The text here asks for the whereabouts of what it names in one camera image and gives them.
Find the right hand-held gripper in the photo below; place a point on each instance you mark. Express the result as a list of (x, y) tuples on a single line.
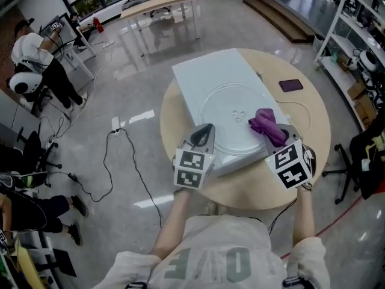
[(288, 167)]

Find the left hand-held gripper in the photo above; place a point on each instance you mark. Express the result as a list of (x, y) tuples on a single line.
[(192, 170)]

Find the purple cloth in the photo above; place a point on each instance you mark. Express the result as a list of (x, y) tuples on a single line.
[(264, 120)]

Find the clear glass round plate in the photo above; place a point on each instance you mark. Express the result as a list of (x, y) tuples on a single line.
[(225, 131)]

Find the person's right forearm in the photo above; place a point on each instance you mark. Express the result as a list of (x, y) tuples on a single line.
[(303, 215)]

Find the person's left forearm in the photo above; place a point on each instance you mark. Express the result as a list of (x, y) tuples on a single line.
[(171, 224)]

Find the white microwave oven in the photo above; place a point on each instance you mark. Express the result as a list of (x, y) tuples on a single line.
[(198, 68)]

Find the round wooden table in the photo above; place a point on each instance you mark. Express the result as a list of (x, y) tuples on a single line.
[(312, 149)]

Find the dark phone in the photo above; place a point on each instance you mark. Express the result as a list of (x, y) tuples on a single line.
[(290, 85)]

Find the person's left shoe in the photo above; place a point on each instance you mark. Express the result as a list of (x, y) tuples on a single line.
[(212, 209)]

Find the person's shoe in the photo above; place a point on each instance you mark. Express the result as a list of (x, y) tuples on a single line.
[(225, 210), (212, 209)]

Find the person's right shoe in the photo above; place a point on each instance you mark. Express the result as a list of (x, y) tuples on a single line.
[(225, 210)]

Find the cardboard box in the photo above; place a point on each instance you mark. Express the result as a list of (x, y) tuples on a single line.
[(362, 104)]

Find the black office chair with jacket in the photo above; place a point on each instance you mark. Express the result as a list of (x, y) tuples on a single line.
[(368, 161)]

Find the person's white printed shirt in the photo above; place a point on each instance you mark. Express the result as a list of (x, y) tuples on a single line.
[(216, 245)]

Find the white waste bin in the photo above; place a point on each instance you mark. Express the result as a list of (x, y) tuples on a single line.
[(319, 43)]

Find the white round pod backpack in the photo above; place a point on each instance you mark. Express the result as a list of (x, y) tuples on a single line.
[(365, 60), (24, 83)]

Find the white shelf rack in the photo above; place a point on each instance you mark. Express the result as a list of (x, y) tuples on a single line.
[(337, 38)]

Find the wooden step platform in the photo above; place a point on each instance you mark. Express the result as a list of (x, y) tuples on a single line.
[(279, 18)]

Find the small white power strip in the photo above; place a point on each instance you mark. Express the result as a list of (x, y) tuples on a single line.
[(108, 44)]

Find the small white table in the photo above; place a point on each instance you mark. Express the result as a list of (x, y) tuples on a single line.
[(78, 59)]

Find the grey garment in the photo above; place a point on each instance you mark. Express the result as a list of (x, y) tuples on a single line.
[(138, 1)]

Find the red fire extinguisher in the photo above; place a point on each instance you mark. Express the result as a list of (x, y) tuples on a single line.
[(97, 26)]

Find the black framed display cabinet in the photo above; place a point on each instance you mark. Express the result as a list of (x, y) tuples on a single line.
[(67, 38)]

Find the grey cabinet with red sticker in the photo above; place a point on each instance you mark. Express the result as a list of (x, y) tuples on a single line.
[(15, 116)]

